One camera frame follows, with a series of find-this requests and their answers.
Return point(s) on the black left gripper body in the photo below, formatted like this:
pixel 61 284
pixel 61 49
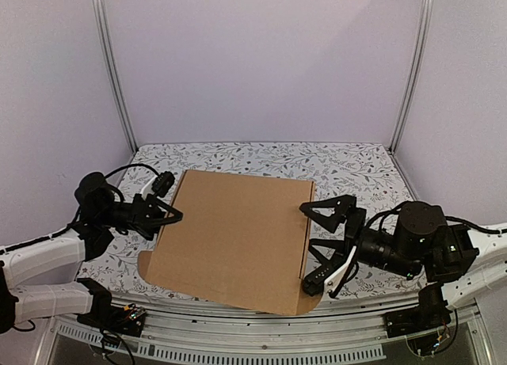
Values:
pixel 120 218

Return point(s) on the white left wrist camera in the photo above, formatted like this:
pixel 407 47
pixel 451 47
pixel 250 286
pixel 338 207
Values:
pixel 159 185

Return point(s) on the aluminium frame post right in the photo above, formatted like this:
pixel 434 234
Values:
pixel 415 67

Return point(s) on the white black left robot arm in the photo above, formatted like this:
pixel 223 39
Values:
pixel 76 243

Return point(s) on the brown cardboard box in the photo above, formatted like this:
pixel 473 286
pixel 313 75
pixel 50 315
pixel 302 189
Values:
pixel 242 242

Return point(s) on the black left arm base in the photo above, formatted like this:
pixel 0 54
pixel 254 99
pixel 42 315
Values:
pixel 125 320

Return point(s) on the aluminium frame post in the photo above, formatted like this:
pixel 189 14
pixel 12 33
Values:
pixel 105 40
pixel 415 67

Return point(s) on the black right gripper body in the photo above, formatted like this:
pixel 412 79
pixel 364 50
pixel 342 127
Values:
pixel 352 234

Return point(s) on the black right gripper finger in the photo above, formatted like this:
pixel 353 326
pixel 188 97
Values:
pixel 331 213
pixel 329 252

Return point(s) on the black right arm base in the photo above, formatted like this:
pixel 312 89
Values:
pixel 424 316

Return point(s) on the aluminium frame post left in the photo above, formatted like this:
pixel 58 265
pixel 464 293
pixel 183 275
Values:
pixel 105 40

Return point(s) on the aluminium front rail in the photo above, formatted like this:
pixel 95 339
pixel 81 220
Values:
pixel 336 332

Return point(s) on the floral patterned table mat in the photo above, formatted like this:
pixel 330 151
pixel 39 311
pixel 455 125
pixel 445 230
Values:
pixel 364 170

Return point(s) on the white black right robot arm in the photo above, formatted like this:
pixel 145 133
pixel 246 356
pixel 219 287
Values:
pixel 454 250

